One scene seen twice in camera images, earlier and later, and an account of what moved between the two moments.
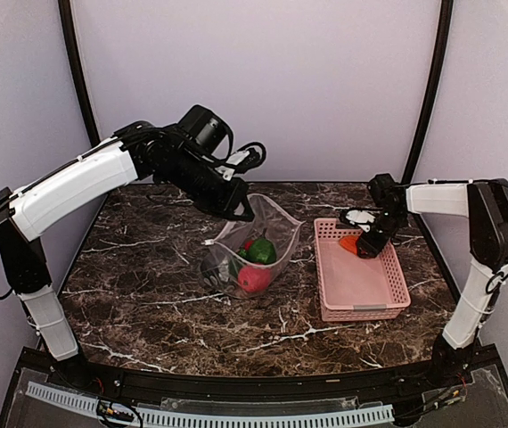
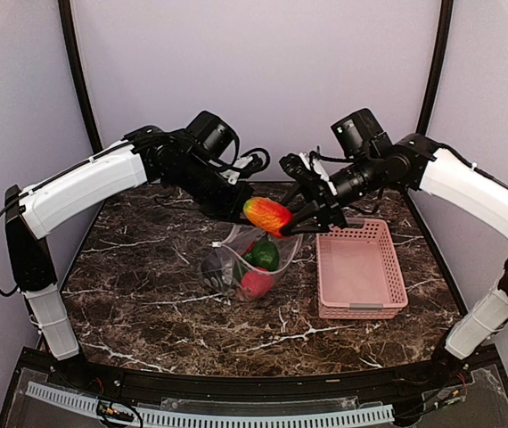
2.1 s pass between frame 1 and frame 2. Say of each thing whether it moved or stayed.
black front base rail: stayed
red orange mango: moved
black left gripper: stayed
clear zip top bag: stayed
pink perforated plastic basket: stayed
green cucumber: moved
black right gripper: moved
